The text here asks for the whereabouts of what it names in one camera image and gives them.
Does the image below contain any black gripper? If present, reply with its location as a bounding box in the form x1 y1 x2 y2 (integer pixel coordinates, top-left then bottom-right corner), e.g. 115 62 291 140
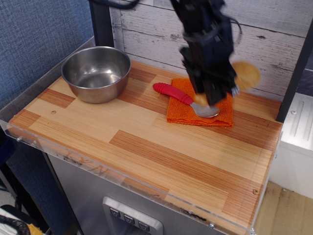
180 17 236 105

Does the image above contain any toy chicken drumstick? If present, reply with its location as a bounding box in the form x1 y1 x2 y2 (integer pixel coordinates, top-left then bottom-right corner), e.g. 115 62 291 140
194 61 261 106

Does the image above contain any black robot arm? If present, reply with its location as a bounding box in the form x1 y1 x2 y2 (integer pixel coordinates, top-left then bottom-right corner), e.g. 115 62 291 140
171 0 239 105

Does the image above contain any orange folded cloth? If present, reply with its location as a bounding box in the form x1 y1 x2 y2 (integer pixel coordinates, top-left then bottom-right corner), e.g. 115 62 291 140
166 77 234 129

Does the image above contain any stainless steel bowl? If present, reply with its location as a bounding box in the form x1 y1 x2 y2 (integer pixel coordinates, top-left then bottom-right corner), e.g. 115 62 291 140
61 46 131 104

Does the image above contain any white metal side unit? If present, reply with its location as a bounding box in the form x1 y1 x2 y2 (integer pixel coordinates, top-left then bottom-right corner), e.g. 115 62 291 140
269 93 313 198

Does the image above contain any silver button control panel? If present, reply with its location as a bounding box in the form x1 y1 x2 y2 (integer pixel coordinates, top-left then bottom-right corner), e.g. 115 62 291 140
102 196 163 235

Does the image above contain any stainless steel cabinet front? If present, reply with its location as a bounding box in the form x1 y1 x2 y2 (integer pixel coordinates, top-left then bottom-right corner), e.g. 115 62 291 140
47 155 221 235

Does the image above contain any yellow object bottom left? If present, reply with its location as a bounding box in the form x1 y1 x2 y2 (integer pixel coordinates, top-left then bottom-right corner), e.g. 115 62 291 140
27 224 45 235

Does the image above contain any red handled metal spoon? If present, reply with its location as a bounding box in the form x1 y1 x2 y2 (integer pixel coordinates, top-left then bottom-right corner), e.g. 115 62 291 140
153 83 220 118

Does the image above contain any black right vertical post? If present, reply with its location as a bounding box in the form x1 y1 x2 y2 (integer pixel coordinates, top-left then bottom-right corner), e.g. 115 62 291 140
276 0 313 123

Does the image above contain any black vertical post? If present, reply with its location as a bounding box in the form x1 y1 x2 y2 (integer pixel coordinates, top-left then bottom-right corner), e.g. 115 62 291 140
89 0 114 47
276 0 313 123

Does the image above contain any black left vertical post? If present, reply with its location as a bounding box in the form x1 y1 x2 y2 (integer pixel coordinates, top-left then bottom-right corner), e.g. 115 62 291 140
89 0 114 47

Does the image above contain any black cable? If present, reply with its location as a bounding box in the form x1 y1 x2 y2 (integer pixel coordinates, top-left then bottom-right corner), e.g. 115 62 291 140
90 0 141 10

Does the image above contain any clear acrylic guard rail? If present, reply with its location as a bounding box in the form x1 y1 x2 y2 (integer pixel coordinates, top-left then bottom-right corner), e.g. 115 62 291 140
0 36 282 233

